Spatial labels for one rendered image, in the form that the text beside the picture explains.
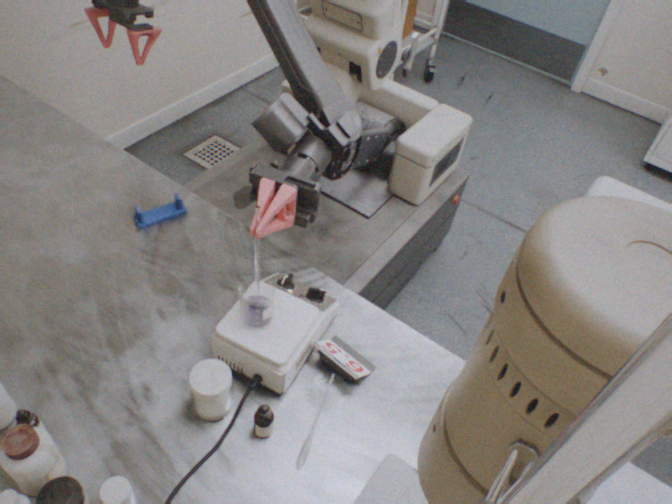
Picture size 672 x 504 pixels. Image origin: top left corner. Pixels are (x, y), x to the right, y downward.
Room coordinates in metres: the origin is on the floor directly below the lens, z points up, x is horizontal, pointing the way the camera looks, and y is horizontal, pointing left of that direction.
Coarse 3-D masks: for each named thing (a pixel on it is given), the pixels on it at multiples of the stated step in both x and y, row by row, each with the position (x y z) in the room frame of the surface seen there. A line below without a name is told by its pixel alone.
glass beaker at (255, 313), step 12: (252, 276) 0.52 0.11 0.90; (264, 276) 0.53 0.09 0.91; (240, 288) 0.50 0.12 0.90; (252, 288) 0.52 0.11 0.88; (264, 288) 0.52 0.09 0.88; (240, 300) 0.49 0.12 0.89; (252, 300) 0.48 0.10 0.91; (264, 300) 0.48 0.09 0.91; (240, 312) 0.49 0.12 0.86; (252, 312) 0.48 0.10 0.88; (264, 312) 0.48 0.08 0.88; (252, 324) 0.48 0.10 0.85; (264, 324) 0.48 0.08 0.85
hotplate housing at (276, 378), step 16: (336, 304) 0.59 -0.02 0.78; (320, 320) 0.53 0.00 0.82; (304, 336) 0.49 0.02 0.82; (320, 336) 0.53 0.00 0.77; (224, 352) 0.45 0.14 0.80; (240, 352) 0.45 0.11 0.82; (304, 352) 0.48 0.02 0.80; (240, 368) 0.44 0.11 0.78; (256, 368) 0.43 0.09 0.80; (272, 368) 0.43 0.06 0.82; (288, 368) 0.43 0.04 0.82; (256, 384) 0.42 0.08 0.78; (272, 384) 0.42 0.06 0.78; (288, 384) 0.43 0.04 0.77
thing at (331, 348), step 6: (318, 342) 0.51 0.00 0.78; (324, 342) 0.52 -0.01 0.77; (330, 342) 0.53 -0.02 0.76; (324, 348) 0.50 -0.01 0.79; (330, 348) 0.51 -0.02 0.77; (336, 348) 0.52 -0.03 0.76; (336, 354) 0.50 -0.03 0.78; (342, 354) 0.50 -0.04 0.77; (342, 360) 0.48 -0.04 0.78; (348, 360) 0.49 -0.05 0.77; (348, 366) 0.47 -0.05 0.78; (354, 366) 0.48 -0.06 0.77; (360, 366) 0.49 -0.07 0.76; (360, 372) 0.47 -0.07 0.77
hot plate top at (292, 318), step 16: (288, 304) 0.53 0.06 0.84; (304, 304) 0.54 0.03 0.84; (224, 320) 0.49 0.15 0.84; (240, 320) 0.49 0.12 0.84; (272, 320) 0.50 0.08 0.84; (288, 320) 0.50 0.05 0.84; (304, 320) 0.51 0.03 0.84; (224, 336) 0.46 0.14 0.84; (240, 336) 0.46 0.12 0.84; (256, 336) 0.47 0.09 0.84; (272, 336) 0.47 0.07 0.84; (288, 336) 0.47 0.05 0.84; (256, 352) 0.44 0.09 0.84; (272, 352) 0.44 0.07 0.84; (288, 352) 0.45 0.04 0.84
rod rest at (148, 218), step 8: (176, 192) 0.81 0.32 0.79; (176, 200) 0.80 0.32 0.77; (136, 208) 0.75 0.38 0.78; (160, 208) 0.78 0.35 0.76; (168, 208) 0.79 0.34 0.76; (176, 208) 0.79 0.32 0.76; (184, 208) 0.79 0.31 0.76; (136, 216) 0.75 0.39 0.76; (144, 216) 0.75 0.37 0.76; (152, 216) 0.76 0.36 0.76; (160, 216) 0.76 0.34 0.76; (168, 216) 0.77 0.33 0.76; (176, 216) 0.78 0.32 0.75; (136, 224) 0.74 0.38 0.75; (144, 224) 0.73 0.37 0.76; (152, 224) 0.74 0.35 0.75
